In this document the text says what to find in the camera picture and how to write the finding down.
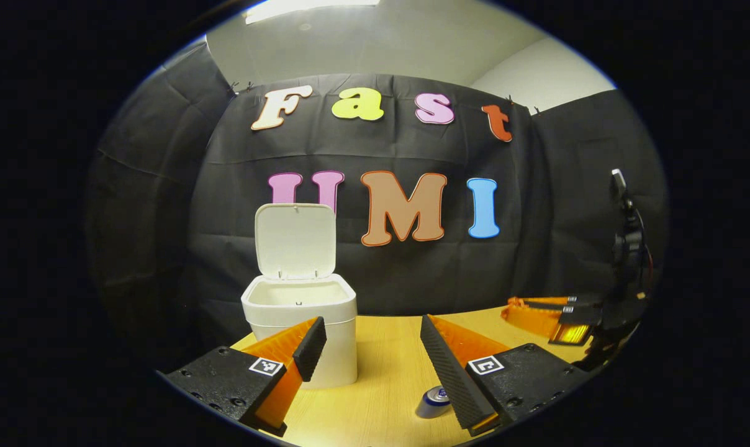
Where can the silver blue pop can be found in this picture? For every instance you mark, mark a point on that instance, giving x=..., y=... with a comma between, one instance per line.
x=432, y=402

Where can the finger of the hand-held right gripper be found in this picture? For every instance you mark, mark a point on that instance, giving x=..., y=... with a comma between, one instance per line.
x=536, y=320
x=539, y=301

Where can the black backdrop cloth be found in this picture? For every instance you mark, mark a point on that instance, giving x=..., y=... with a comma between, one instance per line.
x=164, y=217

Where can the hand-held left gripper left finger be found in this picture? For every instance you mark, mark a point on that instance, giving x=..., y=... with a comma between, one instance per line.
x=310, y=347

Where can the white desktop garbage bin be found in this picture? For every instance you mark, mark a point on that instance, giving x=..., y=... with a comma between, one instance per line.
x=294, y=242

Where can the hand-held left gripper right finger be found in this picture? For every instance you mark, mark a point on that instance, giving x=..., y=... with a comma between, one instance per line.
x=452, y=379

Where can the ceiling light panel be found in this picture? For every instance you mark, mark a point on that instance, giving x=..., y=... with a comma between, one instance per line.
x=313, y=9

